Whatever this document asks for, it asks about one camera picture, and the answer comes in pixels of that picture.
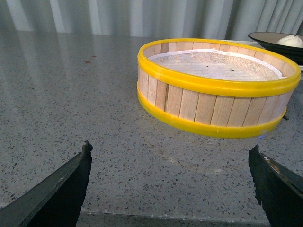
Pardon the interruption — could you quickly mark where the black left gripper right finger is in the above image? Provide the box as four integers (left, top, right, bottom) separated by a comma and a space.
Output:
249, 145, 303, 227

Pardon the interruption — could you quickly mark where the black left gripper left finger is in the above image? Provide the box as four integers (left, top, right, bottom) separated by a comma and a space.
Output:
0, 141, 93, 227

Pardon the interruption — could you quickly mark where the brown plate with black rim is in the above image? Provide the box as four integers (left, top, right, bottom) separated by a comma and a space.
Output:
248, 32, 303, 66

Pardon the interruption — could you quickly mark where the white steamed bun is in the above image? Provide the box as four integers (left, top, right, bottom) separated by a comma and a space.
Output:
277, 35, 303, 48

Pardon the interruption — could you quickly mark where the white bear print tray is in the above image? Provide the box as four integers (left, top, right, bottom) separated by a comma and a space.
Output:
228, 39, 303, 72

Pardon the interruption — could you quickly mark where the wooden steamer with yellow rims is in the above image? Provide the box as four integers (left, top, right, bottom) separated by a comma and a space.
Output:
137, 38, 301, 138

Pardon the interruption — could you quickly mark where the white steamer cloth liner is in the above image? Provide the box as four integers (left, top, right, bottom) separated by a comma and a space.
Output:
148, 48, 285, 82

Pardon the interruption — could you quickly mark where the grey pleated curtain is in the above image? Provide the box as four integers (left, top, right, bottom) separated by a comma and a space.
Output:
0, 0, 303, 41

